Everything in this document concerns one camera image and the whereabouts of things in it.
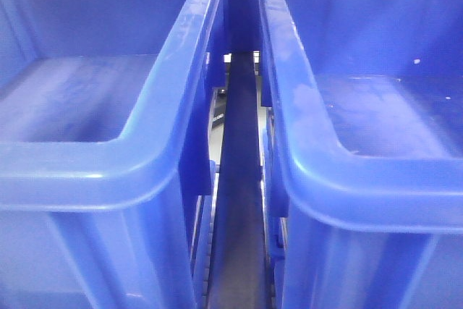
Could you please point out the blue bin front left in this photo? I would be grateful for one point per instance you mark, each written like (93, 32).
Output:
(104, 149)

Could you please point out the blue bin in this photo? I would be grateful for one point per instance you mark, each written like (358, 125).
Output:
(366, 145)
(104, 149)

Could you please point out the blue bin front right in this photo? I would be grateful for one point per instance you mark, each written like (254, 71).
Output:
(366, 145)

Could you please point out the steel shelf divider rail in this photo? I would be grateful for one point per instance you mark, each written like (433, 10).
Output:
(238, 263)

